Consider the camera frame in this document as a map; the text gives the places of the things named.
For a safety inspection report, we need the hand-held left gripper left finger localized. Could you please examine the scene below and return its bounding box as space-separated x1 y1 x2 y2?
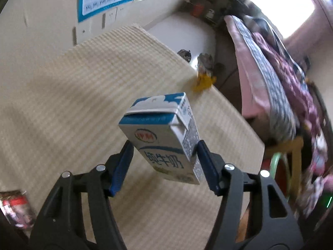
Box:
29 140 134 250

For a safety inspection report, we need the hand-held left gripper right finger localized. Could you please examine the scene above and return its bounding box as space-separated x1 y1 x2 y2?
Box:
196 140 305 250

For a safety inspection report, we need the blue white milk carton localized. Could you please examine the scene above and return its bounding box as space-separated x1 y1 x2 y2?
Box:
118 92 201 185

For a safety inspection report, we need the red bin with green rim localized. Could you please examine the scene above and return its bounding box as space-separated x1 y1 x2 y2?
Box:
269 152 292 201

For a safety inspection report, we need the striped beige tablecloth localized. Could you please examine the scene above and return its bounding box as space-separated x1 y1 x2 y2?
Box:
0 23 266 250

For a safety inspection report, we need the pink bed skirt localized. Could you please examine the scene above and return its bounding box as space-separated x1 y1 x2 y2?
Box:
224 15 276 141

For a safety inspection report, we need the red white packet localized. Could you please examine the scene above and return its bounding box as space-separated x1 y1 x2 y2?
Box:
0 190 35 230

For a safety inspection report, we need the purple quilt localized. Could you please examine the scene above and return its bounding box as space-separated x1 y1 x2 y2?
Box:
251 31 323 136

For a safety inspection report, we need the blue checked quilt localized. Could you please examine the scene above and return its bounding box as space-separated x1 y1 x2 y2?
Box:
245 16 305 76

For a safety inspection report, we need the orange container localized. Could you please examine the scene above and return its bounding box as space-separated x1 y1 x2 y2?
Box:
191 4 205 16

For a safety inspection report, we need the dark wooden desk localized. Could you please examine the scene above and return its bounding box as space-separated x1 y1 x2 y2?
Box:
182 0 250 26

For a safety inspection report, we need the bright window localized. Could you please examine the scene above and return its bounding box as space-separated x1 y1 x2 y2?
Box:
243 0 323 38

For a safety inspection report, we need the light wooden bed frame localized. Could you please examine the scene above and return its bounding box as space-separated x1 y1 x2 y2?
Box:
237 135 305 243

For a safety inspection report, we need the white wall socket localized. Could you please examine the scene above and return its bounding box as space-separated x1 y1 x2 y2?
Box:
101 7 117 29

